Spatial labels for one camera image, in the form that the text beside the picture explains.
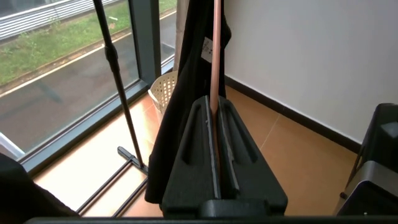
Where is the pink clothes hanger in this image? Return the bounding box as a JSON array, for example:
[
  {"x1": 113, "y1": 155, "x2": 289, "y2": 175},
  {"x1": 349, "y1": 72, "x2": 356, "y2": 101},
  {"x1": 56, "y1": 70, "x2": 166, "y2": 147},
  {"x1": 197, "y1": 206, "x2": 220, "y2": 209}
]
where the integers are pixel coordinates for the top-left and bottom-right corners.
[{"x1": 210, "y1": 0, "x2": 223, "y2": 116}]

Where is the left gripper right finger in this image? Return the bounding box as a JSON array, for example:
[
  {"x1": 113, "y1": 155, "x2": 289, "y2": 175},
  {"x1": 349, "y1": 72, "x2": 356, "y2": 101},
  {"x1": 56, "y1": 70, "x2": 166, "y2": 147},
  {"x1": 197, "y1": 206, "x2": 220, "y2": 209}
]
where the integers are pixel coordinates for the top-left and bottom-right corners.
[{"x1": 217, "y1": 96, "x2": 289, "y2": 217}]

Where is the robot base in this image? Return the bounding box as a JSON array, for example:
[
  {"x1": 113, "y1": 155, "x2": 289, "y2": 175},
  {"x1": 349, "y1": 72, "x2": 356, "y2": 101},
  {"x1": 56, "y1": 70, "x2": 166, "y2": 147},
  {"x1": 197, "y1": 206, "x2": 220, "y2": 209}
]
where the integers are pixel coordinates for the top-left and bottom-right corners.
[{"x1": 333, "y1": 102, "x2": 398, "y2": 217}]

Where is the black clothes rack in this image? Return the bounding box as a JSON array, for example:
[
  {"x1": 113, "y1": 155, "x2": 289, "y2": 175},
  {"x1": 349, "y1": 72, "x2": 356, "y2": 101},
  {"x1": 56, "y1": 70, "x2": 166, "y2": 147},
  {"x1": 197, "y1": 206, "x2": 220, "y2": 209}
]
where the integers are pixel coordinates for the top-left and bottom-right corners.
[{"x1": 76, "y1": 0, "x2": 149, "y2": 218}]

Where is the window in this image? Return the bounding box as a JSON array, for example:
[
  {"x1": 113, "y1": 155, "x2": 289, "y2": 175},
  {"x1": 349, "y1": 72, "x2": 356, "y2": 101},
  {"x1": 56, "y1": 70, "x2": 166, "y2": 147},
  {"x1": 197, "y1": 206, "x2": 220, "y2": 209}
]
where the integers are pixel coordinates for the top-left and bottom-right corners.
[{"x1": 0, "y1": 0, "x2": 180, "y2": 175}]

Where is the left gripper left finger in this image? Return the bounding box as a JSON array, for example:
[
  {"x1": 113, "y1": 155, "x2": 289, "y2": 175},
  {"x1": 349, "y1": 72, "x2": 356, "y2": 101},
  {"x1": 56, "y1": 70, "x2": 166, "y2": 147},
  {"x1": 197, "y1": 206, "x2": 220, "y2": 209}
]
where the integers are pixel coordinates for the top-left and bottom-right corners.
[{"x1": 162, "y1": 95, "x2": 222, "y2": 218}]

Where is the white laundry basket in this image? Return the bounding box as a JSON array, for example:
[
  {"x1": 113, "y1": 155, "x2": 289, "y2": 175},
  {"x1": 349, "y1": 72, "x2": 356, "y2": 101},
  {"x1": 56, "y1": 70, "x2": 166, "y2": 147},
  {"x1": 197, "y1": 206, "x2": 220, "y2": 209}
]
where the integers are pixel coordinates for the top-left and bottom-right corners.
[{"x1": 147, "y1": 70, "x2": 179, "y2": 125}]

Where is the black garment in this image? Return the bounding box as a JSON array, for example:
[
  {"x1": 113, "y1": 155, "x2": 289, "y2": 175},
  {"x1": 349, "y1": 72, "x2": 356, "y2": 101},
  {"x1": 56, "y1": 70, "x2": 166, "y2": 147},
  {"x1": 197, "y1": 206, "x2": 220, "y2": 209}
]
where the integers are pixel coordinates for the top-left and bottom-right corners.
[{"x1": 0, "y1": 152, "x2": 80, "y2": 220}]

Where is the black short-sleeved shirt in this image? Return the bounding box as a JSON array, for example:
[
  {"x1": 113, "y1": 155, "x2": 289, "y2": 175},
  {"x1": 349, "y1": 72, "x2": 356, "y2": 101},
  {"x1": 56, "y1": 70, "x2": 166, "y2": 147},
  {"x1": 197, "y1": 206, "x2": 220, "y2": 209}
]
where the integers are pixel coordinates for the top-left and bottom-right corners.
[{"x1": 144, "y1": 0, "x2": 233, "y2": 205}]

